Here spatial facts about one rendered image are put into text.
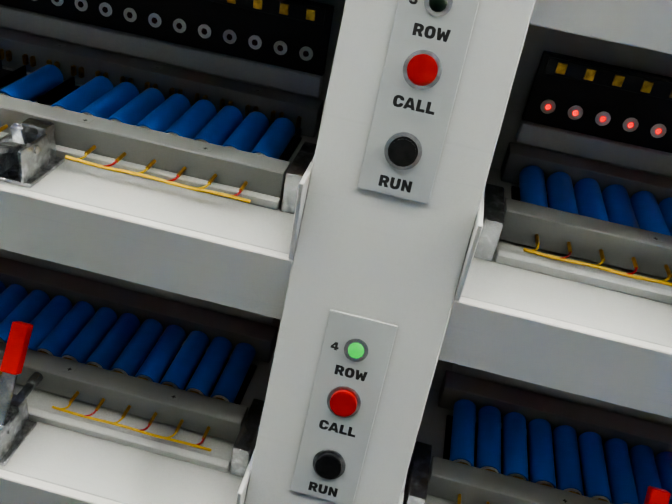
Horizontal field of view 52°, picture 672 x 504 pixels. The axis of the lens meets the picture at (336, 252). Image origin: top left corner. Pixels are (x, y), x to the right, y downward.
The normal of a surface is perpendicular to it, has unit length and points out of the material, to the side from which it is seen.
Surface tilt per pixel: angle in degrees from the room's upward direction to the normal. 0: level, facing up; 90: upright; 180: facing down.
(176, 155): 108
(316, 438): 90
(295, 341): 90
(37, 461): 18
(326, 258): 90
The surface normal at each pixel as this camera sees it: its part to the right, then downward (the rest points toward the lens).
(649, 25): -0.20, 0.52
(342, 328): -0.14, 0.24
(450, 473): 0.15, -0.82
